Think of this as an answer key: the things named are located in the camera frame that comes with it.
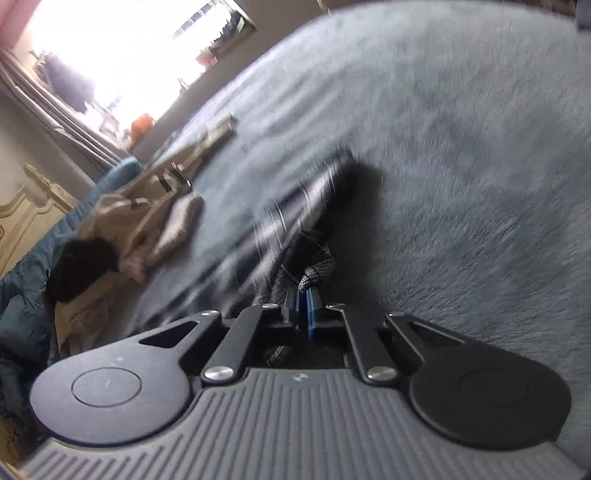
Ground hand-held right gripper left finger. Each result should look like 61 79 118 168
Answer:
139 292 302 383

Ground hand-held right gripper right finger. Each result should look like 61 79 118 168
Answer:
305 288 467 385

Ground dark plaid shirt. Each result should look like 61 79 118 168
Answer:
134 150 384 367

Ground pinkish knitted sweater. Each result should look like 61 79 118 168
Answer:
117 194 205 283

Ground checked beige knit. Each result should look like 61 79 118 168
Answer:
65 300 114 335

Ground grey fleece bed blanket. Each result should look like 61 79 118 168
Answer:
124 0 591 453

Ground blue duvet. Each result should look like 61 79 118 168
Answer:
0 154 144 425

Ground orange item on windowsill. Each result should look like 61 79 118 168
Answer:
130 113 155 144

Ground cream carved headboard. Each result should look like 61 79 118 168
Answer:
0 164 79 278

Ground grey curtain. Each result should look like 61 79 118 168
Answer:
0 46 127 169

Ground dark shoes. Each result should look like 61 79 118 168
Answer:
208 9 257 51

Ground dark hanging garment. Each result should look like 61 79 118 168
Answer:
44 53 95 114

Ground window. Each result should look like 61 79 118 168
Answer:
28 0 257 134

